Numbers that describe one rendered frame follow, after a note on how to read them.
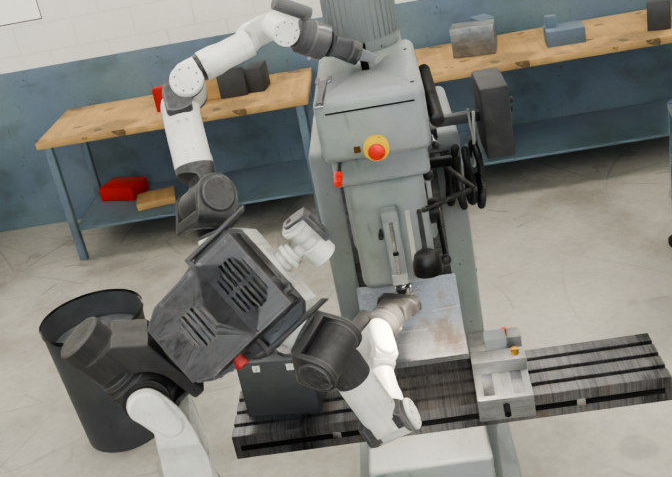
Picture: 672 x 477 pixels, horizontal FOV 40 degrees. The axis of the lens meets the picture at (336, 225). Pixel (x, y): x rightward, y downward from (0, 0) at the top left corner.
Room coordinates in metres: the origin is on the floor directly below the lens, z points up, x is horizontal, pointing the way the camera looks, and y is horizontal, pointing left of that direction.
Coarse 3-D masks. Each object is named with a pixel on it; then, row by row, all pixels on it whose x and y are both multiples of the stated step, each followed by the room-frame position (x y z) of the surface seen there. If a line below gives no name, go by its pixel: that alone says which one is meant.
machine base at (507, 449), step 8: (504, 424) 2.94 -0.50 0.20; (504, 432) 2.89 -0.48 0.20; (504, 440) 2.85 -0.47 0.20; (512, 440) 2.85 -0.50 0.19; (360, 448) 2.98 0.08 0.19; (504, 448) 2.80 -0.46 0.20; (512, 448) 2.80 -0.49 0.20; (360, 456) 2.93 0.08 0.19; (368, 456) 2.91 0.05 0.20; (504, 456) 2.75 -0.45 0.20; (512, 456) 2.75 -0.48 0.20; (360, 464) 2.88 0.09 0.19; (368, 464) 2.86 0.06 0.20; (504, 464) 2.71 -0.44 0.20; (512, 464) 2.70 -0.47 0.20; (360, 472) 2.84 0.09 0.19; (368, 472) 2.82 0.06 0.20; (504, 472) 2.67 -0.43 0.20; (512, 472) 2.66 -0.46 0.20; (520, 472) 2.67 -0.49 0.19
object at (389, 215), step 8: (384, 208) 2.15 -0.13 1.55; (392, 208) 2.14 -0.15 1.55; (384, 216) 2.12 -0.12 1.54; (392, 216) 2.12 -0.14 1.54; (384, 224) 2.12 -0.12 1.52; (392, 224) 2.12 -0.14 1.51; (384, 232) 2.13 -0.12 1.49; (392, 232) 2.12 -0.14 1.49; (392, 240) 2.12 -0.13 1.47; (400, 240) 2.12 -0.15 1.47; (392, 248) 2.12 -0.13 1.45; (400, 248) 2.12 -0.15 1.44; (392, 256) 2.12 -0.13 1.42; (400, 256) 2.12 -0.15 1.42; (392, 264) 2.12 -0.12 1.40; (400, 264) 2.12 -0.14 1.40; (392, 272) 2.12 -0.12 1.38; (400, 272) 2.12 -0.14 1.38; (400, 280) 2.12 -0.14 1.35
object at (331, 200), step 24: (312, 144) 2.73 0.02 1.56; (312, 168) 2.64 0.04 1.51; (336, 192) 2.63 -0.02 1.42; (336, 216) 2.63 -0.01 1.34; (456, 216) 2.60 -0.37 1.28; (336, 240) 2.64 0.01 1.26; (456, 240) 2.60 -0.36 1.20; (336, 264) 2.64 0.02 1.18; (456, 264) 2.60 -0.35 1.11; (336, 288) 2.65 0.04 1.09; (480, 312) 2.60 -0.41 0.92
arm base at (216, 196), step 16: (208, 176) 1.92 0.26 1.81; (224, 176) 1.94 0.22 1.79; (208, 192) 1.89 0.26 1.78; (224, 192) 1.91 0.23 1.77; (176, 208) 1.98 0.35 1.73; (208, 208) 1.87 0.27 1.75; (224, 208) 1.88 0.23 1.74; (176, 224) 1.96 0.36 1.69; (192, 224) 1.88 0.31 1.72; (208, 224) 1.88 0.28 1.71
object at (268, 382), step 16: (272, 352) 2.29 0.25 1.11; (288, 352) 2.25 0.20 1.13; (256, 368) 2.25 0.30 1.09; (272, 368) 2.25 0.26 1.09; (288, 368) 2.23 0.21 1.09; (240, 384) 2.27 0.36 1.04; (256, 384) 2.26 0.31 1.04; (272, 384) 2.25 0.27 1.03; (288, 384) 2.24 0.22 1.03; (256, 400) 2.26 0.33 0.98; (272, 400) 2.25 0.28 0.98; (288, 400) 2.24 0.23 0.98; (304, 400) 2.23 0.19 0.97; (320, 400) 2.24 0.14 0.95
